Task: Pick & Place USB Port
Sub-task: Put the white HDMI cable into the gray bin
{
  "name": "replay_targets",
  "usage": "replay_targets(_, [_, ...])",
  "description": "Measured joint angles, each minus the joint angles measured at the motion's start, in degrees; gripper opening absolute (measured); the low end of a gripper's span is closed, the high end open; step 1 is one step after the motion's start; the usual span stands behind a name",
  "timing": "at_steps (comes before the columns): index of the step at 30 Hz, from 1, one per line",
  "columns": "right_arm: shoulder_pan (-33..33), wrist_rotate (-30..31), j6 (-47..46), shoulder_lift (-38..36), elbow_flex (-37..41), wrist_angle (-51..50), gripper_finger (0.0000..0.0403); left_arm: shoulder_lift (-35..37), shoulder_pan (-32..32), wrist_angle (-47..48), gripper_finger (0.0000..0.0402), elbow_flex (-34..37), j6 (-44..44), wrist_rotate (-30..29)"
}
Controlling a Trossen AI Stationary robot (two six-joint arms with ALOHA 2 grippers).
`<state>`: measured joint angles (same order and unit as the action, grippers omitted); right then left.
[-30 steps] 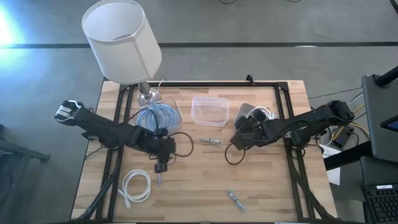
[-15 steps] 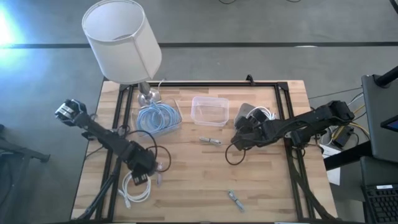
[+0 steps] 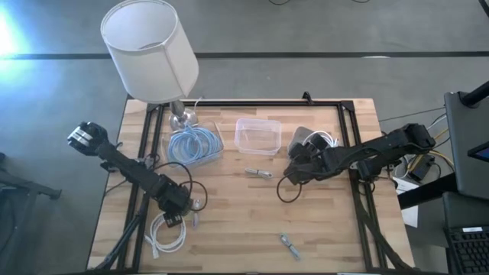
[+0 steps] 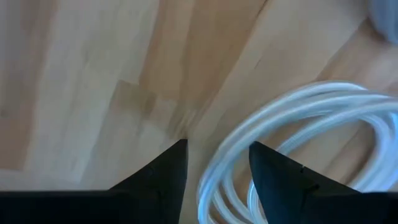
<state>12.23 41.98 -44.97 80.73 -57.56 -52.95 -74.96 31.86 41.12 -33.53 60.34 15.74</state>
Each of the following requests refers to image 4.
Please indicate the frosted translucent plastic bin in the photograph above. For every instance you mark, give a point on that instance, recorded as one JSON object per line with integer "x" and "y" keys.
{"x": 387, "y": 18}

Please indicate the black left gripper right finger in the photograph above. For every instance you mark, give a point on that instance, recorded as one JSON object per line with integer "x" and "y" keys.
{"x": 289, "y": 189}

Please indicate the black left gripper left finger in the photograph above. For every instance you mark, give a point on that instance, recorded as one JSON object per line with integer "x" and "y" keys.
{"x": 161, "y": 189}

